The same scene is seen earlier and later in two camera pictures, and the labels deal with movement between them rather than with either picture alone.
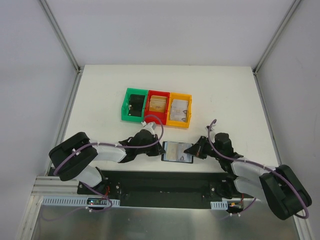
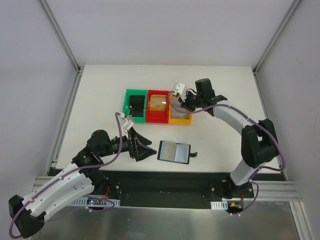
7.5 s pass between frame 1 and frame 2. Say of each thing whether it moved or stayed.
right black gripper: moved
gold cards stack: stayed
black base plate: stayed
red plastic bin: stayed
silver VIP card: moved
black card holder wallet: stayed
